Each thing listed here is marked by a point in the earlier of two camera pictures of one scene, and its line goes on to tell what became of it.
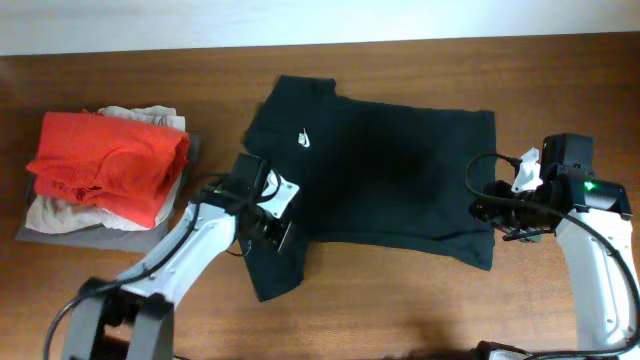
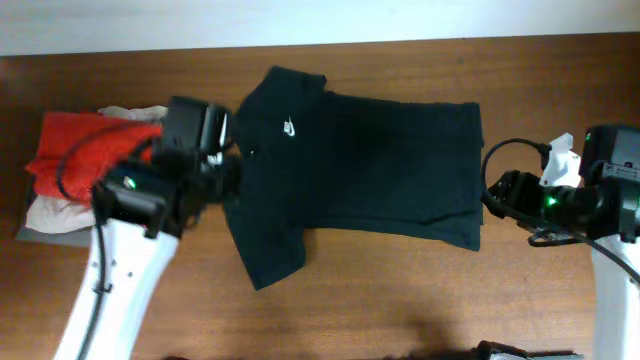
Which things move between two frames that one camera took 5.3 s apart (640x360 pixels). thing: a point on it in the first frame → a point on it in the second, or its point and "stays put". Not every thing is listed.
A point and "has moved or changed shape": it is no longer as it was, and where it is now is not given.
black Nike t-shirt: x=369 y=173 has moved or changed shape
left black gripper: x=279 y=236 → x=234 y=182
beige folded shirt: x=51 y=215 stays put
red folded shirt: x=129 y=168 stays put
